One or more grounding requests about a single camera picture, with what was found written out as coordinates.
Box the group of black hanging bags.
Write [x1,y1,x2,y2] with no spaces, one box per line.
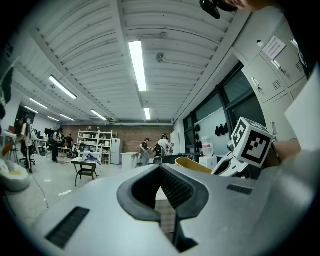
[193,121,230,150]

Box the black head-worn camera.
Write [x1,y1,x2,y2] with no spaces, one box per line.
[199,0,239,20]

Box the person's right forearm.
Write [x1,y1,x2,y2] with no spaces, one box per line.
[264,138,302,168]

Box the small round wooden table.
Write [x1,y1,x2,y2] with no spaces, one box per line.
[57,146,72,164]

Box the dark framed window wall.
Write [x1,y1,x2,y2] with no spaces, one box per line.
[182,61,267,157]

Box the clear water dispenser bottle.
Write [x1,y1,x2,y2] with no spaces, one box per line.
[200,135,215,157]

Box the pile of blue clothes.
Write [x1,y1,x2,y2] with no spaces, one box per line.
[78,151,103,166]

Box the white paper notice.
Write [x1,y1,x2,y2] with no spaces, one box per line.
[261,35,287,61]

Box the black mesh office chair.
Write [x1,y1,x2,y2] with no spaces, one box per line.
[161,154,189,165]

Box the white bean bag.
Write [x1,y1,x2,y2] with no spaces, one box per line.
[0,158,32,193]

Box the orange chair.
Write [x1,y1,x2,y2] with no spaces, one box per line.
[2,142,13,158]

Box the white low cabinet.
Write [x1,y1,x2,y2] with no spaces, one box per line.
[120,151,140,171]

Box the white fridge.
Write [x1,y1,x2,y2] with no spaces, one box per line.
[110,137,124,166]

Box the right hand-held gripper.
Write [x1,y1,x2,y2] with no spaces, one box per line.
[211,116,275,179]

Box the white tall cabinet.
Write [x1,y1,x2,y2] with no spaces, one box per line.
[169,131,181,155]

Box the grey metal locker cabinet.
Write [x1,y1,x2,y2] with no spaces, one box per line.
[231,6,315,145]

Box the white water dispenser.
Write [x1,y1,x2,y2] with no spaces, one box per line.
[198,155,218,170]

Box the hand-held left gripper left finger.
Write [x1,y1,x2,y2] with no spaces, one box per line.
[116,164,162,223]

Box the black side table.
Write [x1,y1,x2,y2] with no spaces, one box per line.
[70,159,99,188]

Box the person's black printed shirt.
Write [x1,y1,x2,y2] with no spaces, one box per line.
[282,7,320,81]

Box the white shelving unit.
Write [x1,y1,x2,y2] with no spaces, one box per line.
[75,128,114,165]

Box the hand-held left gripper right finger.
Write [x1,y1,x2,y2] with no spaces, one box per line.
[159,164,210,254]

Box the person's face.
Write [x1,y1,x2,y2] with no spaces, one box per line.
[223,0,265,13]

